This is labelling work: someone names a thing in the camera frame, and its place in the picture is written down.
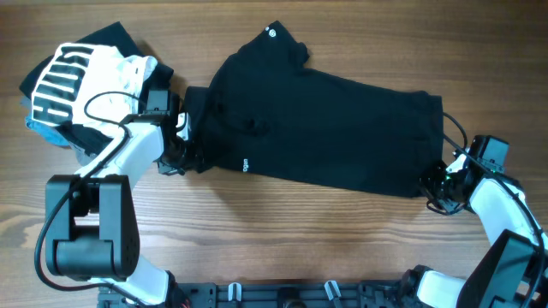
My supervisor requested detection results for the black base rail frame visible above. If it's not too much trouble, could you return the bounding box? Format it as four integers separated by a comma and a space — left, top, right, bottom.
97, 280, 429, 308

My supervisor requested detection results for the black t-shirt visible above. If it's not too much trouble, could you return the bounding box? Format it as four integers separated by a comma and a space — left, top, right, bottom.
184, 21, 444, 198

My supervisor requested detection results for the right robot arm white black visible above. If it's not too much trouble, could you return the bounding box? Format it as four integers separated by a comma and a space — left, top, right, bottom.
396, 157, 547, 307

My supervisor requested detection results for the folded grey garment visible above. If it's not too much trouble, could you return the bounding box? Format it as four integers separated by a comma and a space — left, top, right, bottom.
69, 144, 101, 166

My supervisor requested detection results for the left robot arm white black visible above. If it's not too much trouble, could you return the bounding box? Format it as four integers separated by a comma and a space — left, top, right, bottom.
34, 114, 191, 307

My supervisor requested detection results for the white shirt black print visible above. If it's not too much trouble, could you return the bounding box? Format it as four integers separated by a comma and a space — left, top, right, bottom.
31, 43, 158, 138

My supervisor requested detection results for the folded blue garment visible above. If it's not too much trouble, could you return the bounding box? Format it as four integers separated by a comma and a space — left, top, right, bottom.
25, 115, 69, 147

